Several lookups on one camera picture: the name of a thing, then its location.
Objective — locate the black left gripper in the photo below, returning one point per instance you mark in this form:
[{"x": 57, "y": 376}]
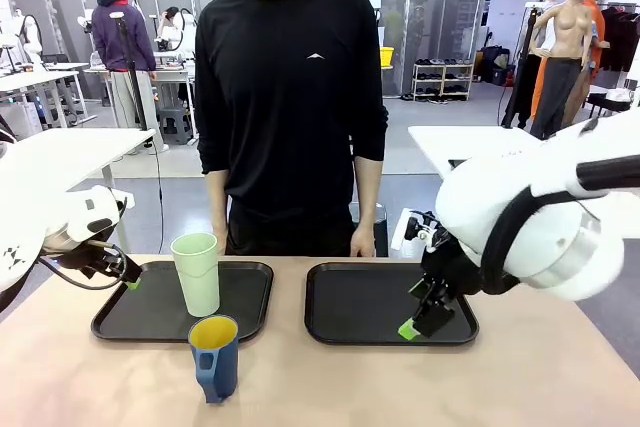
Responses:
[{"x": 97, "y": 257}]

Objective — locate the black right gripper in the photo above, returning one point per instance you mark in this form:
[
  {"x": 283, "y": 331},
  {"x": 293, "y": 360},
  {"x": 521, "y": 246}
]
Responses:
[{"x": 450, "y": 272}]

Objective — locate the tall pale green cup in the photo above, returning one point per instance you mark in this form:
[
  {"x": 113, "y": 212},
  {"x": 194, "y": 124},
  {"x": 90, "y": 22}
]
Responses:
[{"x": 200, "y": 287}]

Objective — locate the blue mug yellow inside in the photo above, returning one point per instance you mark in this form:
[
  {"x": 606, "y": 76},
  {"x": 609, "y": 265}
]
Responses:
[{"x": 225, "y": 362}]

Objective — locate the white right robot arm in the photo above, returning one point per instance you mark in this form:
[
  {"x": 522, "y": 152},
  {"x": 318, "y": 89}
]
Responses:
[{"x": 550, "y": 227}]

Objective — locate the person's left forearm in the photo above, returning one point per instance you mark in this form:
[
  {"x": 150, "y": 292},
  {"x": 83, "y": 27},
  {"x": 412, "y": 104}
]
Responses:
[{"x": 369, "y": 192}]

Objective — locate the person's right forearm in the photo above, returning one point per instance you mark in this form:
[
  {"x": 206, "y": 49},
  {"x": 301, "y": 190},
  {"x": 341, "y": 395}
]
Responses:
[{"x": 218, "y": 202}]

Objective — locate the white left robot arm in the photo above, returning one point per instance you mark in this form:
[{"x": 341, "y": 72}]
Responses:
[{"x": 30, "y": 182}]

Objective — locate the person's left hand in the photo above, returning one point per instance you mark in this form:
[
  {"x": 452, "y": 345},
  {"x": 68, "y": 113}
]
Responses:
[{"x": 362, "y": 242}]

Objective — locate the person's right hand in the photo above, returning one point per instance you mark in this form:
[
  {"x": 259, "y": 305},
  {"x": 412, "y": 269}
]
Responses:
[{"x": 220, "y": 242}]

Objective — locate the black plastic tray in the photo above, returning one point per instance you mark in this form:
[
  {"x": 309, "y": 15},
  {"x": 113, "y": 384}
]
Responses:
[
  {"x": 360, "y": 302},
  {"x": 150, "y": 312}
]

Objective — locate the white side table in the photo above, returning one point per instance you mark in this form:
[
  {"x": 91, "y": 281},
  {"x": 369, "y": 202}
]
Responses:
[
  {"x": 475, "y": 139},
  {"x": 75, "y": 147}
]

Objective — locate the white workbench desk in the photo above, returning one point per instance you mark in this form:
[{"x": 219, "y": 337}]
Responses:
[{"x": 35, "y": 79}]

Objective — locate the wooden shoe rack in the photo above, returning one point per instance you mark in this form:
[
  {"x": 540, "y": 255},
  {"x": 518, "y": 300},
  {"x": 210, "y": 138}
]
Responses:
[{"x": 442, "y": 82}]

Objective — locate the person in black shirt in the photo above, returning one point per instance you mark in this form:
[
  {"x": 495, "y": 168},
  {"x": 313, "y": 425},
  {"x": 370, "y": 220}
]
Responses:
[{"x": 290, "y": 97}]

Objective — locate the person in purple jacket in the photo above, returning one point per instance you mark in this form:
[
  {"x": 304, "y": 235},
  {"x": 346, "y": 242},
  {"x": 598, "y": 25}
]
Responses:
[{"x": 122, "y": 32}]

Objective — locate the yellow bin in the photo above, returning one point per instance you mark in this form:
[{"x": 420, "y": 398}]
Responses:
[{"x": 387, "y": 57}]

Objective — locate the black tripod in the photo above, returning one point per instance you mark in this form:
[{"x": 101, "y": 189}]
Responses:
[{"x": 522, "y": 67}]

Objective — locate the dark-haired person at workbench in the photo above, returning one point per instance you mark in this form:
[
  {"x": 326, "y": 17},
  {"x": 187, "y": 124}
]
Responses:
[{"x": 175, "y": 22}]

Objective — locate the mannequin with orange cloth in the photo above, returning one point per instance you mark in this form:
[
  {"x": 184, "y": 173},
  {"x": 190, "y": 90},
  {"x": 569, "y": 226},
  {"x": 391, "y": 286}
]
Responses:
[{"x": 567, "y": 37}]

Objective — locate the mannequin in orange clothes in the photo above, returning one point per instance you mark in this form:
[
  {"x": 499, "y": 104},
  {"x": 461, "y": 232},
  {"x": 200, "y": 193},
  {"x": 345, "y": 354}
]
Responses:
[{"x": 597, "y": 22}]

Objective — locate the hanging black clothes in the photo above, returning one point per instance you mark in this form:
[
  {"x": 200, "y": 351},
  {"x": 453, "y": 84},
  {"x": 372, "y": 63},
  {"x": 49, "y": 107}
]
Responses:
[{"x": 620, "y": 37}]

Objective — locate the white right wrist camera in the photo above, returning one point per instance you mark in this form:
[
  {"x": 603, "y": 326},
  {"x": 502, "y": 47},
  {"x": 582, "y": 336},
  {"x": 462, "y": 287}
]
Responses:
[{"x": 405, "y": 229}]

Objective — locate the black camera stand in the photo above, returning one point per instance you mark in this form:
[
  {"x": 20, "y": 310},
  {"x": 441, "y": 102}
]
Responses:
[{"x": 131, "y": 62}]

